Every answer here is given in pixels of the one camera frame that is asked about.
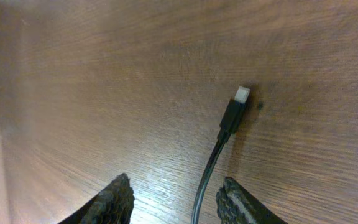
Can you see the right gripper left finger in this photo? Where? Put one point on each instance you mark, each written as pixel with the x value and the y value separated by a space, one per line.
pixel 114 204

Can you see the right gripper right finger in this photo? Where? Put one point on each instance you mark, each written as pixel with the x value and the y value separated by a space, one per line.
pixel 236 205

